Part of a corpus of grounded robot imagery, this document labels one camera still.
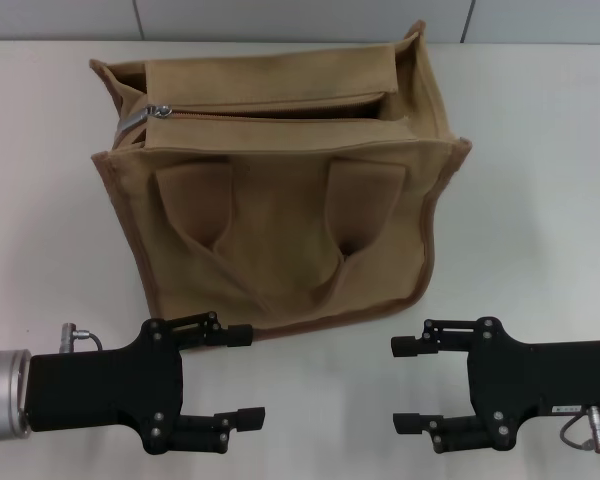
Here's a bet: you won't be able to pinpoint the gripper cable with plug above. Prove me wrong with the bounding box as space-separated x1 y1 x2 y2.
559 405 600 446
61 323 104 356

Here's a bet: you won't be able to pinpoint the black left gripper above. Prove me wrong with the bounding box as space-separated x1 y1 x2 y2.
22 311 266 456

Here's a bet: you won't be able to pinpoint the right gripper cable with plug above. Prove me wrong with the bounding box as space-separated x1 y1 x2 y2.
559 405 600 446

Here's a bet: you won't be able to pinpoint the left gripper cable with plug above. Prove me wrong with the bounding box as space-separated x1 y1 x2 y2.
61 323 104 356

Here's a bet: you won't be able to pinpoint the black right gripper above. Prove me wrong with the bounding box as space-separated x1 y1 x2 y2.
390 316 600 455

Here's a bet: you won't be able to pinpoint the khaki canvas food bag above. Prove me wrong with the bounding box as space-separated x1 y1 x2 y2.
88 19 474 346

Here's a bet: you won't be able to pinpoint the silver metal zipper pull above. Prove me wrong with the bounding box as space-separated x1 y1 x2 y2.
115 103 172 135

